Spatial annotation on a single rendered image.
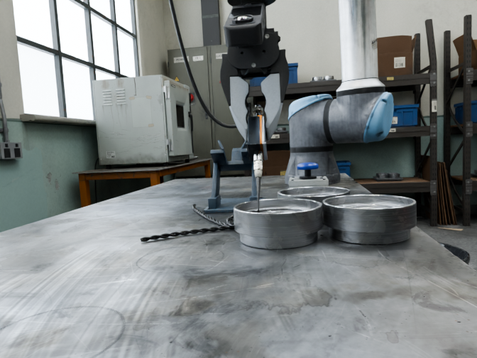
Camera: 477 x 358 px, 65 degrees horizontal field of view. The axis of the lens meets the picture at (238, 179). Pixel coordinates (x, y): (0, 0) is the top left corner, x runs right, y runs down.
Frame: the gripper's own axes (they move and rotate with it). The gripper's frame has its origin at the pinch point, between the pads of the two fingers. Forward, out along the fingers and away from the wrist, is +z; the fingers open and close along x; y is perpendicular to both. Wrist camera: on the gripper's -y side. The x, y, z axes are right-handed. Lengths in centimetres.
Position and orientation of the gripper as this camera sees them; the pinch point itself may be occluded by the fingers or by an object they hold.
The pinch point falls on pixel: (257, 131)
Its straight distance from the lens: 53.4
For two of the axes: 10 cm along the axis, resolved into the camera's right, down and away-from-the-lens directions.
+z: 0.5, 9.9, 0.9
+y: 1.2, -1.0, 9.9
